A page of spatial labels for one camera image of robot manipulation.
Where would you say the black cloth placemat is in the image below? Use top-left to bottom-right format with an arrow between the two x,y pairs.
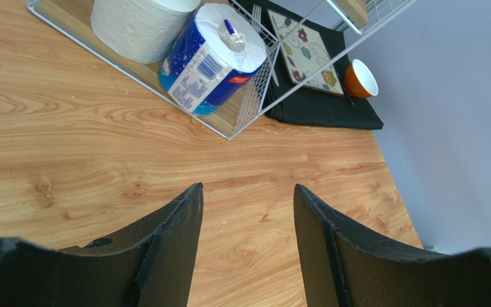
236,0 -> 384,130

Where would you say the orange white bowl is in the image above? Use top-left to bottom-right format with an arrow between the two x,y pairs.
344,59 -> 379,98

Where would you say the white roll blue label wrapper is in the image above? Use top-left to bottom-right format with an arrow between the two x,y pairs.
159,3 -> 267,115

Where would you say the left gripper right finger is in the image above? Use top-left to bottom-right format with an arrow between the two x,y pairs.
293,184 -> 491,306

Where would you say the square floral plate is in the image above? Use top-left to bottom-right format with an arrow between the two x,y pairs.
267,10 -> 344,96

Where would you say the plain white paper towel roll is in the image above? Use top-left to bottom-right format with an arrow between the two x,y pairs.
90,0 -> 201,64

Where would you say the white wire wooden shelf rack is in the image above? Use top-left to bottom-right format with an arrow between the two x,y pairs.
26,0 -> 413,140

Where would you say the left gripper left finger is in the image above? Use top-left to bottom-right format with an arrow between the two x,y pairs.
0,183 -> 204,306

